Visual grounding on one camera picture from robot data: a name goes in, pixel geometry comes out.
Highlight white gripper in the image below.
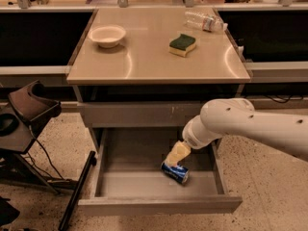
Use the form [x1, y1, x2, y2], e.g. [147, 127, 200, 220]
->
[164, 115, 221, 167]

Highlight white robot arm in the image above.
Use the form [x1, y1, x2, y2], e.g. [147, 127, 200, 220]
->
[165, 98, 308, 167]

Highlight blue pepsi can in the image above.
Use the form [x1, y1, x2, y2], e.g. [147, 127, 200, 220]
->
[161, 163, 189, 185]

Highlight grey closed top drawer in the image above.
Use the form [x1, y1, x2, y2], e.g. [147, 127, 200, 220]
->
[78, 102, 203, 128]

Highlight clear plastic water bottle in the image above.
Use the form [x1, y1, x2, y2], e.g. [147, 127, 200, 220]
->
[185, 11, 227, 33]

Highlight grey open middle drawer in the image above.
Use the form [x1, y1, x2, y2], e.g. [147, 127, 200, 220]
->
[79, 127, 242, 216]

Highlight grey metal counter cabinet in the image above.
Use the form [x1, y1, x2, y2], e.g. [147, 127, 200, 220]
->
[67, 7, 250, 144]

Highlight green yellow sponge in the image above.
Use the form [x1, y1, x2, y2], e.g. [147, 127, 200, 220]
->
[168, 34, 196, 57]

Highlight black metal stand leg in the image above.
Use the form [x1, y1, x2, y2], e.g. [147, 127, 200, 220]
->
[58, 151, 96, 231]

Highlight black cable on floor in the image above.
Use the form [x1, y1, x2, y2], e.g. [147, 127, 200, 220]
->
[22, 125, 76, 182]

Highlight white paper bowl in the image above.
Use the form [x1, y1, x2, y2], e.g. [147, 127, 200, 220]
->
[88, 25, 126, 48]

